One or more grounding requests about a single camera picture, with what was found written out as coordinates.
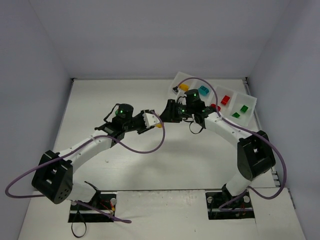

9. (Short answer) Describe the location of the burger printed lego stack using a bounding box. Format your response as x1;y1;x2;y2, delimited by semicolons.
178;83;190;92

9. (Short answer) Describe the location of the teal green printed lego brick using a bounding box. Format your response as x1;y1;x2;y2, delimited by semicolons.
198;85;210;96

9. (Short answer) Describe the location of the red curved burger brick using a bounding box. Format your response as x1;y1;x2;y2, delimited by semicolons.
210;103;221;111

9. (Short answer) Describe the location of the red rounded lego brick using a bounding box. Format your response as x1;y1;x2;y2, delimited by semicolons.
220;95;231;106

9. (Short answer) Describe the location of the small green lego brick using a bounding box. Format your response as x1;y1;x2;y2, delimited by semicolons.
231;112;241;118

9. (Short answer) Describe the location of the green red lego brick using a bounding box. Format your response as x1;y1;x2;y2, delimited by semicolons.
240;105;249;113

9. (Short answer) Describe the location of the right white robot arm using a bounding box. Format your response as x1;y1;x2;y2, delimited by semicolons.
160;89;276;199

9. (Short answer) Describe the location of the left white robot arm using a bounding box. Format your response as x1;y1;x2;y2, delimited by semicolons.
31;103;161;205

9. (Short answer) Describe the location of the clear four-compartment tray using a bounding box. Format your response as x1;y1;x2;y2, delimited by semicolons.
167;72;257;130

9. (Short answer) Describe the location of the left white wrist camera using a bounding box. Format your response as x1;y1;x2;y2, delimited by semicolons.
142;112;161;129

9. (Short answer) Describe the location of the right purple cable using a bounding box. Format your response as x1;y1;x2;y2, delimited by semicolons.
174;77;287;210

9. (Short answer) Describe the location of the purple cable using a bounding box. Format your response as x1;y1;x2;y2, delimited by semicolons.
174;77;287;210
4;111;166;224

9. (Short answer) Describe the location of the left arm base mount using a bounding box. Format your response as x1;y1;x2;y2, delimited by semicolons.
68;181;117;223

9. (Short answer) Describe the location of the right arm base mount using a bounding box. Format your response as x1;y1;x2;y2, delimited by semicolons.
205;191;255;220

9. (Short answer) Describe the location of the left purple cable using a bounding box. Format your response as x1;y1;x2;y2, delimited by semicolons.
4;111;166;224

